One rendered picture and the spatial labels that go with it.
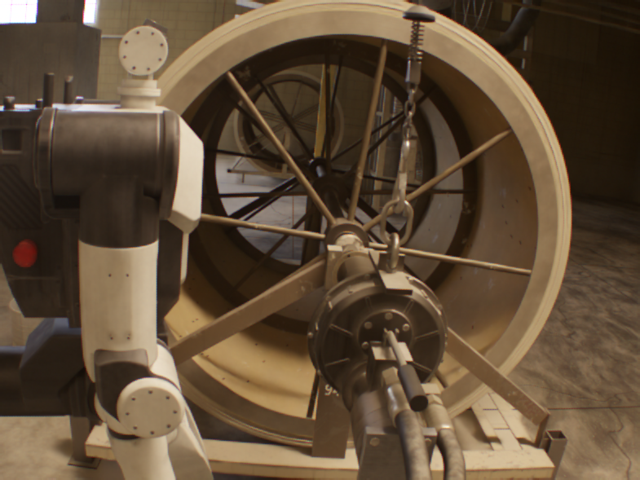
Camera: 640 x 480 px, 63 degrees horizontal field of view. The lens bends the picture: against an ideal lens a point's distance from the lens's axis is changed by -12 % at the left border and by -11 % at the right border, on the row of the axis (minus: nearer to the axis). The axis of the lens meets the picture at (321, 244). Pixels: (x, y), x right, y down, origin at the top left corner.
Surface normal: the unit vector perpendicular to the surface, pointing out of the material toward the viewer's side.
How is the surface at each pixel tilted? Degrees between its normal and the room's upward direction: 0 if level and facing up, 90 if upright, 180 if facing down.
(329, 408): 90
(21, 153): 90
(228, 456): 0
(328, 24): 90
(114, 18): 90
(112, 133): 56
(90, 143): 71
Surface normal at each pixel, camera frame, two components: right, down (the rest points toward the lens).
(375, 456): 0.05, 0.25
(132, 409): 0.33, 0.27
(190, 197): 0.91, 0.11
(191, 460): 0.29, 0.65
